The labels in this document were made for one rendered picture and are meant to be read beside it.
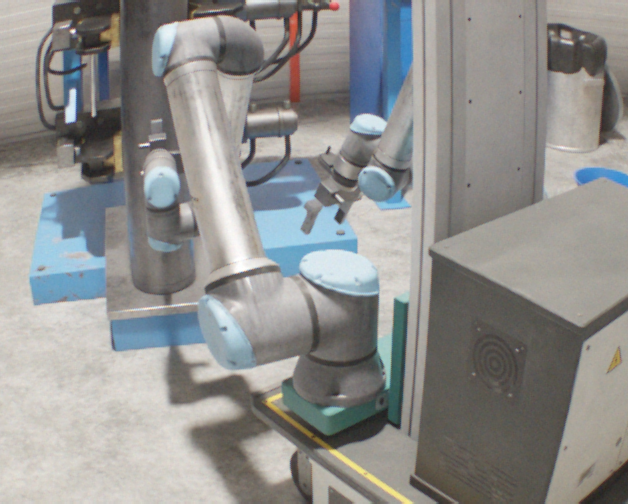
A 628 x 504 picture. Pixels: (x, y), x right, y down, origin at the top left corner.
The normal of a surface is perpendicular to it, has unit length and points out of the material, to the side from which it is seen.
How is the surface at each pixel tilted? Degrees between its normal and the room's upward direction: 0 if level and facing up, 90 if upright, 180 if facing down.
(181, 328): 90
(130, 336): 90
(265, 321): 57
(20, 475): 0
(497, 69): 90
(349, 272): 5
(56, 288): 90
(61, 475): 0
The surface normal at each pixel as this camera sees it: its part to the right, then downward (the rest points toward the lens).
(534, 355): -0.78, 0.29
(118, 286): 0.00, -0.89
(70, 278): 0.23, 0.44
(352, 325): 0.45, 0.41
